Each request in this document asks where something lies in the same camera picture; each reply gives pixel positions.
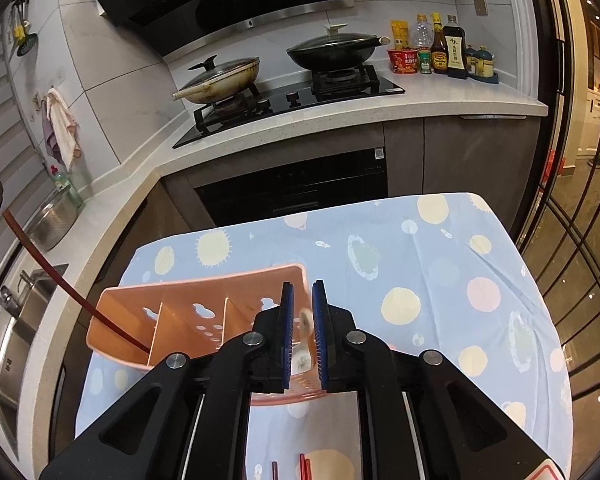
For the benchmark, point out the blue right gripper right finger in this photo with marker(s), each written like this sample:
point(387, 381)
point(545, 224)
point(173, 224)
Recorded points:
point(322, 331)

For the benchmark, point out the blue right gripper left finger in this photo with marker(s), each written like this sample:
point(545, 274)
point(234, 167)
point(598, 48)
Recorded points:
point(285, 330)

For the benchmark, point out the white ceramic spoon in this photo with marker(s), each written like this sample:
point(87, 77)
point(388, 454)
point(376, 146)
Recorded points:
point(301, 356)

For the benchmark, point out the dark red chopstick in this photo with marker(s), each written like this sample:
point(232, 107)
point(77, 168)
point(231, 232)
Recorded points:
point(64, 285)

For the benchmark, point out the bright red chopstick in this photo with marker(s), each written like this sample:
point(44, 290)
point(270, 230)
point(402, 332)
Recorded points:
point(302, 467)
point(308, 468)

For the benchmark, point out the steel pot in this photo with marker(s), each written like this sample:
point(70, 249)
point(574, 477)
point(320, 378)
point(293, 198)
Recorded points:
point(52, 220)

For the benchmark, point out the purple hanging cloth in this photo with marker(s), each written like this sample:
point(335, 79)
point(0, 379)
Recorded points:
point(50, 142)

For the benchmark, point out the hanging white towel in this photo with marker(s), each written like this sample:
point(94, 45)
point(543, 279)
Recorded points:
point(65, 127)

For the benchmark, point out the built-in black oven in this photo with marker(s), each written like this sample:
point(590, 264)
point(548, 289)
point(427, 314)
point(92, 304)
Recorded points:
point(313, 184)

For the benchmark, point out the blue planet-print tablecloth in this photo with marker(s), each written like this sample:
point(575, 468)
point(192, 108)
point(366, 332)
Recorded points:
point(429, 272)

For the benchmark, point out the pink perforated utensil basket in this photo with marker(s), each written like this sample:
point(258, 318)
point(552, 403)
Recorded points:
point(197, 316)

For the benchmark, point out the hanging utensil rack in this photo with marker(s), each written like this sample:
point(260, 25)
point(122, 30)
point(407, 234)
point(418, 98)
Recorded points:
point(23, 40)

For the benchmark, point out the black gas stove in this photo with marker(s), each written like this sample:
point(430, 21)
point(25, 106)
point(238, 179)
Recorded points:
point(249, 105)

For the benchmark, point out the beige frying pan with lid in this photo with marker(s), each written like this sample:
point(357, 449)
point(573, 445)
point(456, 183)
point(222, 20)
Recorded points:
point(214, 83)

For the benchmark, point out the black wok with lid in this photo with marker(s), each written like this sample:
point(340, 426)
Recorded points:
point(336, 50)

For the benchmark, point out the red instant noodle cup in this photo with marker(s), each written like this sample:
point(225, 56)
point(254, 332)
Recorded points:
point(403, 61)

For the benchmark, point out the yellow seasoning packet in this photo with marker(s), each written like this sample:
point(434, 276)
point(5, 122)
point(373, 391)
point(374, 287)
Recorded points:
point(401, 34)

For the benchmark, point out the amber sauce bottle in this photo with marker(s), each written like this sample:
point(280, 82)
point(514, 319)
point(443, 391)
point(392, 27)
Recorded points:
point(439, 51)

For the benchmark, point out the blue condiment jar set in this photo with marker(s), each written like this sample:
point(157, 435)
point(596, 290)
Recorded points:
point(480, 65)

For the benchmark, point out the clear plastic bottle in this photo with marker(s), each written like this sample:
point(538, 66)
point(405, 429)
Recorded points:
point(422, 34)

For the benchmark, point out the dark soy sauce bottle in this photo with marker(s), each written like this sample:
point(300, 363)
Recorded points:
point(455, 40)

